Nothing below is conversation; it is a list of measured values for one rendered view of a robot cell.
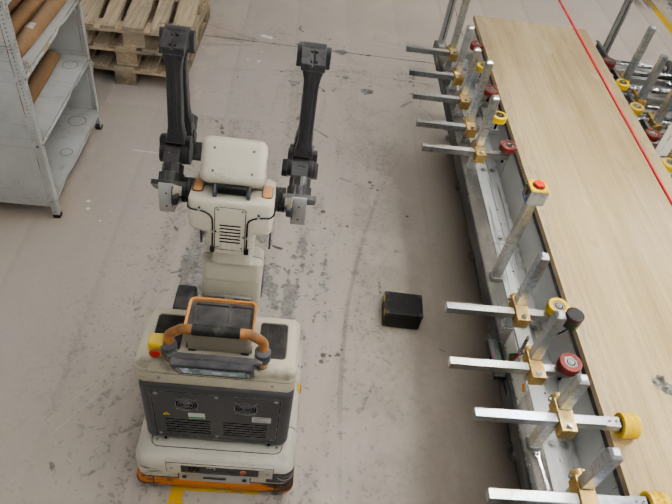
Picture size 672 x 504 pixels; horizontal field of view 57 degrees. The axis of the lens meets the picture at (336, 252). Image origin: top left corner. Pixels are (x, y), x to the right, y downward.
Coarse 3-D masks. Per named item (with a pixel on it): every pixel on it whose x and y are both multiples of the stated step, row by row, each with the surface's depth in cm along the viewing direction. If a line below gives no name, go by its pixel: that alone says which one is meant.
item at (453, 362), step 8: (448, 360) 214; (456, 360) 212; (464, 360) 212; (472, 360) 213; (480, 360) 213; (488, 360) 214; (496, 360) 214; (456, 368) 213; (464, 368) 213; (472, 368) 213; (480, 368) 213; (488, 368) 213; (496, 368) 213; (504, 368) 213; (512, 368) 213; (520, 368) 213; (528, 368) 213; (552, 368) 215; (560, 376) 216; (568, 376) 216
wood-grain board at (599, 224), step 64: (512, 64) 356; (576, 64) 367; (512, 128) 310; (576, 128) 318; (640, 128) 326; (576, 192) 280; (640, 192) 286; (576, 256) 250; (640, 256) 255; (640, 320) 230; (640, 384) 210; (640, 448) 193
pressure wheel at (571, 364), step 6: (564, 354) 214; (570, 354) 214; (558, 360) 213; (564, 360) 212; (570, 360) 212; (576, 360) 213; (558, 366) 213; (564, 366) 210; (570, 366) 211; (576, 366) 211; (564, 372) 211; (570, 372) 210; (576, 372) 210; (558, 378) 219
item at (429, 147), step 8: (424, 144) 299; (432, 144) 300; (440, 144) 301; (440, 152) 301; (448, 152) 301; (456, 152) 301; (464, 152) 301; (472, 152) 300; (488, 152) 301; (496, 152) 302
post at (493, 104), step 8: (496, 96) 283; (488, 104) 289; (496, 104) 285; (488, 112) 288; (488, 120) 292; (480, 128) 298; (488, 128) 295; (480, 136) 298; (480, 144) 302; (472, 160) 309; (472, 168) 312
